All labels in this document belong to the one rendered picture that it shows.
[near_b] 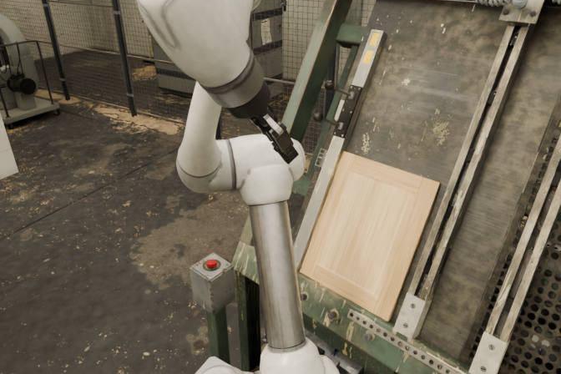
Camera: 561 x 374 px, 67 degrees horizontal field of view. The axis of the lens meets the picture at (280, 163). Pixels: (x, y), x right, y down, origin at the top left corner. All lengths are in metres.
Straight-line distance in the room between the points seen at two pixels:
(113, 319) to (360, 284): 1.75
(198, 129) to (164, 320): 2.05
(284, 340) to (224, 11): 0.83
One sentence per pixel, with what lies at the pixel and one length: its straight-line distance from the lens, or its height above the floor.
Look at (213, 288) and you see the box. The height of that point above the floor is 0.89.
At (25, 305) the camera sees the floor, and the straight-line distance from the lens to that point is 3.22.
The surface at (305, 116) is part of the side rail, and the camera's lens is 1.78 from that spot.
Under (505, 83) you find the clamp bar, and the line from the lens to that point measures 1.45.
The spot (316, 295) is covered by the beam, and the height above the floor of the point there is 0.88.
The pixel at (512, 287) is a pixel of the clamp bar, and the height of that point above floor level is 1.13.
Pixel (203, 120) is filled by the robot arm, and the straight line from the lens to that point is 0.84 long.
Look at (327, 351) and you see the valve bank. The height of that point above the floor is 0.74.
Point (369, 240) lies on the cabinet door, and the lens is 1.54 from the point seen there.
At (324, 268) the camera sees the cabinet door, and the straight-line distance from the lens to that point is 1.61.
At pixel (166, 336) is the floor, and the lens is 2.71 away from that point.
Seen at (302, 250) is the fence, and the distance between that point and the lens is 1.63.
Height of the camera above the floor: 1.98
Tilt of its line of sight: 27 degrees down
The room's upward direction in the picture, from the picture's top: straight up
